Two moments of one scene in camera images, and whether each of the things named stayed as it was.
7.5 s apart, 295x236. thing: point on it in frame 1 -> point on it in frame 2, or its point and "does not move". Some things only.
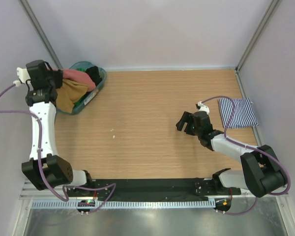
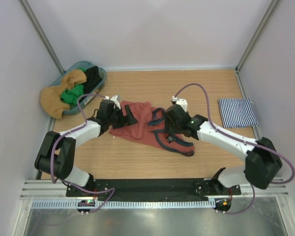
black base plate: [193, 189] does not move
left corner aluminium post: [43, 34] does not move
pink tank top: [80, 76] -> [150, 127]
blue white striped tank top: [243, 116] does not move
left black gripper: [58, 75] -> [126, 120]
